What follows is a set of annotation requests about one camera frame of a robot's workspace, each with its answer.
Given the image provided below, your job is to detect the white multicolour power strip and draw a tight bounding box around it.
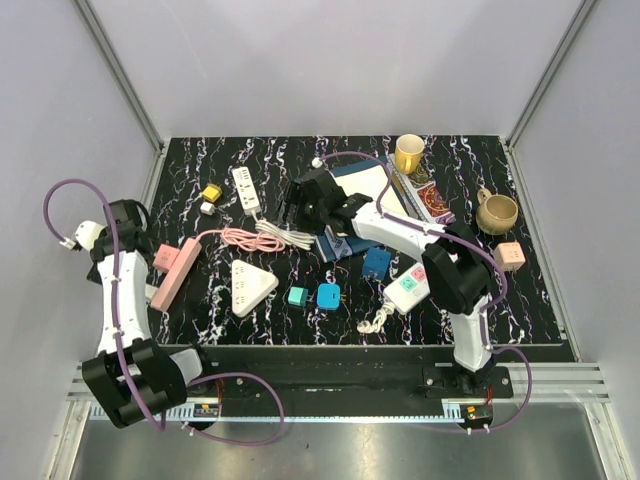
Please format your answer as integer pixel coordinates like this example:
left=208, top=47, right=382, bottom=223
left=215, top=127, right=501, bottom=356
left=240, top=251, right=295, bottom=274
left=383, top=262, right=430, bottom=315

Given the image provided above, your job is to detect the white coiled cable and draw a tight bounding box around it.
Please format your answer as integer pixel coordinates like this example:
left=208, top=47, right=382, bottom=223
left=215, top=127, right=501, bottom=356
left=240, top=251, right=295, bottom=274
left=252, top=212, right=316, bottom=250

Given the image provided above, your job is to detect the patterned colourful coaster cloth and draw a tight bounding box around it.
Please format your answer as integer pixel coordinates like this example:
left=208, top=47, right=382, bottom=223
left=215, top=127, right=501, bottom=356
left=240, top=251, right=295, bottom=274
left=388, top=154, right=456, bottom=225

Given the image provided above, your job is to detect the teal small plug adapter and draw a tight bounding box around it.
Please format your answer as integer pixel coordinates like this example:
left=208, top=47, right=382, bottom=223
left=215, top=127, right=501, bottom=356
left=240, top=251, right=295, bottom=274
left=287, top=286, right=309, bottom=307

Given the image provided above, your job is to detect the pink deer cube adapter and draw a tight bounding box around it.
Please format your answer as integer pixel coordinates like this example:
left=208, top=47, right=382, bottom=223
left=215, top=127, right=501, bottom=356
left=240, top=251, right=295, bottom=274
left=493, top=242, right=526, bottom=272

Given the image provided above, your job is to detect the black mounting base rail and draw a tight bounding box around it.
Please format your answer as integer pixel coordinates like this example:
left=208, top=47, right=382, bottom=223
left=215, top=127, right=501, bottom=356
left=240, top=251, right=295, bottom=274
left=201, top=345, right=514, bottom=400

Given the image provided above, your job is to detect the beige ceramic mug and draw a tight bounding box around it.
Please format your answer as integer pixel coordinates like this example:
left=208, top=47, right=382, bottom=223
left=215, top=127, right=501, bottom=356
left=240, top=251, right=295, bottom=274
left=476, top=188, right=519, bottom=236

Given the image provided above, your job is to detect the white knotted cord with plug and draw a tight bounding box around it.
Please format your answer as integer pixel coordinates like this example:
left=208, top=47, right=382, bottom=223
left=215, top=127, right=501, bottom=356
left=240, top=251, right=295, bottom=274
left=356, top=305, right=400, bottom=335

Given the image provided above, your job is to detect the yellow mug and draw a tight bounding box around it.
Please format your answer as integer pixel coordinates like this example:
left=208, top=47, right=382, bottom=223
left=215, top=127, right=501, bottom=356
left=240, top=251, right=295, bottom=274
left=395, top=134, right=425, bottom=175

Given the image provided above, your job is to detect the pink coiled cable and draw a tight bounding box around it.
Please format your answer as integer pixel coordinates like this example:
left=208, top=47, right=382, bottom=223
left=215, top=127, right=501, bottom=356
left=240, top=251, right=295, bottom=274
left=197, top=227, right=287, bottom=255

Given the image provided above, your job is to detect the light blue plug adapter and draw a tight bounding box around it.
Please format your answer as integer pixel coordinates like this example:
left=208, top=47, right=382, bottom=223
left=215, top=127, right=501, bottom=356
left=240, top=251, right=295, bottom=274
left=316, top=283, right=341, bottom=311

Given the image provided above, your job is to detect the small white cube adapter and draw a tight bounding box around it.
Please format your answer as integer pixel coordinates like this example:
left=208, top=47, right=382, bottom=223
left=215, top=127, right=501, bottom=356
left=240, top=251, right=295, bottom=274
left=200, top=201, right=215, bottom=215

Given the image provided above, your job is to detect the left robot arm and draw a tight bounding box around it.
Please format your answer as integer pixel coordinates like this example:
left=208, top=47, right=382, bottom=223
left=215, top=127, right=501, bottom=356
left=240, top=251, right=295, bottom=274
left=76, top=199, right=216, bottom=428

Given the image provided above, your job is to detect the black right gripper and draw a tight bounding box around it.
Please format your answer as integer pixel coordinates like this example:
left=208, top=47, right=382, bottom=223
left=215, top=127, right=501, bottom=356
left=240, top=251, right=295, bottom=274
left=270, top=182, right=327, bottom=238

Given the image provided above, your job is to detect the white triangular power strip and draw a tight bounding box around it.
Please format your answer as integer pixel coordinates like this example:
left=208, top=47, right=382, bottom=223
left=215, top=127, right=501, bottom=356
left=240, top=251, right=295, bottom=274
left=231, top=260, right=279, bottom=318

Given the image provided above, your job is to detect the dark blue cube adapter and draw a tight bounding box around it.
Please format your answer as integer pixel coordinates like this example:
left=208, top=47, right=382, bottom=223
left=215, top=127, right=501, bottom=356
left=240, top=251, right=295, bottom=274
left=361, top=247, right=391, bottom=281

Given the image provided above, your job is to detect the pink power strip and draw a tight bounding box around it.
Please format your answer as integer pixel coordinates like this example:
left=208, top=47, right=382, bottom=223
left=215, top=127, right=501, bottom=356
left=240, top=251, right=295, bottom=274
left=150, top=238, right=202, bottom=312

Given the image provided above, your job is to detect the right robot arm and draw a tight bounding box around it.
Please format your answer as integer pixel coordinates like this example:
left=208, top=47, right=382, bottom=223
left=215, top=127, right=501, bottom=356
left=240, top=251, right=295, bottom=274
left=283, top=168, right=492, bottom=397

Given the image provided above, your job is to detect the dark blue placemat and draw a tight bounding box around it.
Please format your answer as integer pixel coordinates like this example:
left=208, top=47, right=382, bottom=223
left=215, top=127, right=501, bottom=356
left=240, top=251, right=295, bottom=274
left=315, top=154, right=419, bottom=262

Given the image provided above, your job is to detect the white power strip yellow plug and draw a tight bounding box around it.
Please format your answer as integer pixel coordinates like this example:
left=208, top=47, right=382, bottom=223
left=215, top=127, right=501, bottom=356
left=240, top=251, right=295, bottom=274
left=232, top=167, right=261, bottom=216

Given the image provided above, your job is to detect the white square plate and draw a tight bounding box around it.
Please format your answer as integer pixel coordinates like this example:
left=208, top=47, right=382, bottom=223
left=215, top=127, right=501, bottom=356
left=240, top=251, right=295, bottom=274
left=331, top=161, right=406, bottom=214

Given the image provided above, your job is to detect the yellow plug adapter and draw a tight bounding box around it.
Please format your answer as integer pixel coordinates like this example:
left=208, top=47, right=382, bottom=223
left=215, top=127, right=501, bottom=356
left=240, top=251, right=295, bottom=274
left=202, top=184, right=222, bottom=204

